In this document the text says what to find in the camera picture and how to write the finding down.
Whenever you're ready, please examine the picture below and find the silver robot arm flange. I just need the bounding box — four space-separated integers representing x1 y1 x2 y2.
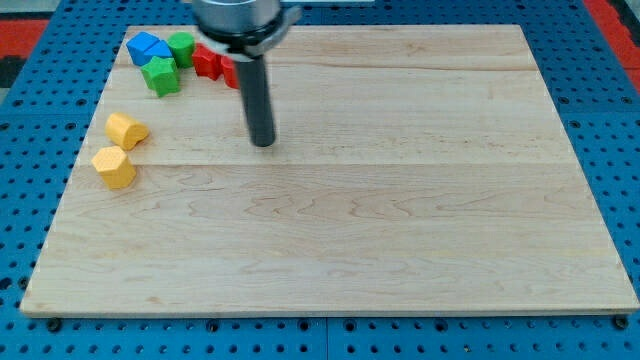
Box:
192 0 302 62

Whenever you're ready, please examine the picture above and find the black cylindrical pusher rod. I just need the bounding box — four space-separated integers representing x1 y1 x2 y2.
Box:
234 56 276 147

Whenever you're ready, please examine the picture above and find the light wooden board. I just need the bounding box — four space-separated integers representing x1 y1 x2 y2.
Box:
20 25 639 318

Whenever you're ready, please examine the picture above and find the red block behind rod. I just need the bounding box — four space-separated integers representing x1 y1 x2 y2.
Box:
220 56 239 89

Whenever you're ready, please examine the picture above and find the red star block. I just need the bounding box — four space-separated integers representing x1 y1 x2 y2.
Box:
192 43 222 81

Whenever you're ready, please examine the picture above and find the green star block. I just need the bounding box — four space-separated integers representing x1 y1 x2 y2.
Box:
140 56 181 97

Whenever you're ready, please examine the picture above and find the green cylinder block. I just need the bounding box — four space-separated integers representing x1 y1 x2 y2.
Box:
167 32 195 68

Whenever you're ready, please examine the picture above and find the yellow heart block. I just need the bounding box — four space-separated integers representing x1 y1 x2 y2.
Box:
105 112 149 150

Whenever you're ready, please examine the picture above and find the blue triangular block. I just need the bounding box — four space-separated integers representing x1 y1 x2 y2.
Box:
143 40 173 64

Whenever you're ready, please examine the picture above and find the yellow hexagon block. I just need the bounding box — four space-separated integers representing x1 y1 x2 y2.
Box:
91 146 137 190

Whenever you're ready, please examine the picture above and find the blue cube block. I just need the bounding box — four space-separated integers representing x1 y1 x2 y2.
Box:
126 31 160 66

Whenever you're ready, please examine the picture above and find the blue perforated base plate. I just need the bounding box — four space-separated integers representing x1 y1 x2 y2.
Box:
1 0 639 359

